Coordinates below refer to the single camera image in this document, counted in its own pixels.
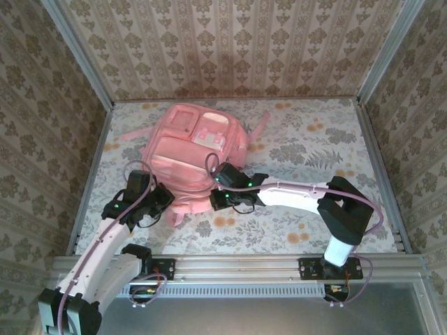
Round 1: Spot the pink backpack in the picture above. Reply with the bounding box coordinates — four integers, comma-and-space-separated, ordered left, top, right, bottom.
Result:
120, 104, 272, 228

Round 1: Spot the steel sheet panel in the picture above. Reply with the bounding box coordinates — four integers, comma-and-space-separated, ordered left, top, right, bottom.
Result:
41, 274, 436, 335

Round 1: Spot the black wiring box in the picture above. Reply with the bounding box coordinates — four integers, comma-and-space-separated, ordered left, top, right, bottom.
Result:
323, 283, 351, 303

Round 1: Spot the thin black right gripper cable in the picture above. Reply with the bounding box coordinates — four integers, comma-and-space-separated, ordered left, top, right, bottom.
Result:
232, 202, 256, 216

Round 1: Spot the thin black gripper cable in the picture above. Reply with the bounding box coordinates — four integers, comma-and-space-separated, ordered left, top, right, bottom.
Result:
232, 202, 256, 216
135, 214, 159, 228

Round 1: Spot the thin black left gripper cable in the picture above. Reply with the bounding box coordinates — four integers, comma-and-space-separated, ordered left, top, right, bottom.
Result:
135, 214, 159, 228

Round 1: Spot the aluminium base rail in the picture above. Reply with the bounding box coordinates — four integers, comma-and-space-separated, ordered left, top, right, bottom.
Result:
52, 253, 427, 284

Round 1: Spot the aluminium table side rail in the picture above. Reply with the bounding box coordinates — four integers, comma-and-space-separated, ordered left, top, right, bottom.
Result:
356, 99, 413, 255
66, 104, 115, 255

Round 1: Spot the slotted grey cable duct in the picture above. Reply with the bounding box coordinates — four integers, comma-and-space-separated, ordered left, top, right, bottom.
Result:
57, 282, 328, 299

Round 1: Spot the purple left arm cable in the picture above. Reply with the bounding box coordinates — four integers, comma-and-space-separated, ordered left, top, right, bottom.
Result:
57, 159, 168, 335

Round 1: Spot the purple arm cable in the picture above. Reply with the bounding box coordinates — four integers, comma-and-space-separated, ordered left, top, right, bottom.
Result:
57, 159, 168, 335
205, 152, 384, 308

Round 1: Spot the aluminium frame post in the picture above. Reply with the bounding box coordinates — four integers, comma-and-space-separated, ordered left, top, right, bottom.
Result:
41, 0, 116, 110
356, 0, 427, 105

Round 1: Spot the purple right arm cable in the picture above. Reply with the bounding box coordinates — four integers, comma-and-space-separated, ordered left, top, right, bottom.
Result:
205, 152, 384, 308

